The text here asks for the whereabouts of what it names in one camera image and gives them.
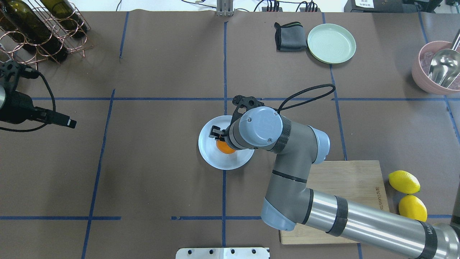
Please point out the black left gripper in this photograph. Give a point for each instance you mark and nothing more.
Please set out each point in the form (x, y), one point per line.
(18, 105)

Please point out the light blue plate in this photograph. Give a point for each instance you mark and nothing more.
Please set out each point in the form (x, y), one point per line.
(210, 152)

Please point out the yellow lemon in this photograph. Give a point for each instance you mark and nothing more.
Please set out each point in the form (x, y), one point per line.
(412, 207)
(404, 182)

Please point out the dark grey folded cloth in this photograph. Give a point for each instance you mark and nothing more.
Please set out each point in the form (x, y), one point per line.
(290, 37)

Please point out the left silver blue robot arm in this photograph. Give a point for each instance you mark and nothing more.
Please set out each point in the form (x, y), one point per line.
(39, 127)

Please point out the yellow lemon right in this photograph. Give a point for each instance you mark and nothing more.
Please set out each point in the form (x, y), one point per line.
(412, 207)

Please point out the metal scoop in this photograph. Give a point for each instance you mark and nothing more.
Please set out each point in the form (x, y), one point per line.
(444, 66)

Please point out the light green plate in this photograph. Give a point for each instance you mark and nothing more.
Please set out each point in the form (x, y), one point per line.
(331, 43)

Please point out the aluminium frame post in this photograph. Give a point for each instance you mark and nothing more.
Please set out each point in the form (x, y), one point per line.
(224, 8)

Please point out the copper wire bottle rack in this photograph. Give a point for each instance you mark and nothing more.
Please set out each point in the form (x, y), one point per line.
(15, 45)

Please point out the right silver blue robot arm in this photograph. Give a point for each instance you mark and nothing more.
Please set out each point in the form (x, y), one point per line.
(300, 192)

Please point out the wooden cutting board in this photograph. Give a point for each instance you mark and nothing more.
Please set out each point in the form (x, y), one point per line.
(360, 181)

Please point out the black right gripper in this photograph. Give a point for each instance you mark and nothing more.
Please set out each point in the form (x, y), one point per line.
(217, 132)

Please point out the dark glass bottle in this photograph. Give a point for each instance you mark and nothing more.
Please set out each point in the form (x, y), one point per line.
(34, 29)
(67, 17)

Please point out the orange fruit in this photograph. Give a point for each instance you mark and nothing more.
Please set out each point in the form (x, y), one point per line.
(223, 147)

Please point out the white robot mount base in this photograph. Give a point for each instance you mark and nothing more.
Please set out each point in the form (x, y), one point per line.
(224, 253)

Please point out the dark glass bottle rear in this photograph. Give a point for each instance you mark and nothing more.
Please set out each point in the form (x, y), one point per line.
(34, 29)

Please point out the dark glass bottle middle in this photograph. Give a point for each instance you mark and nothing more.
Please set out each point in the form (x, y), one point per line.
(67, 17)

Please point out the yellow lemon left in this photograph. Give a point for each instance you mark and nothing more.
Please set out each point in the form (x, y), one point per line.
(404, 182)

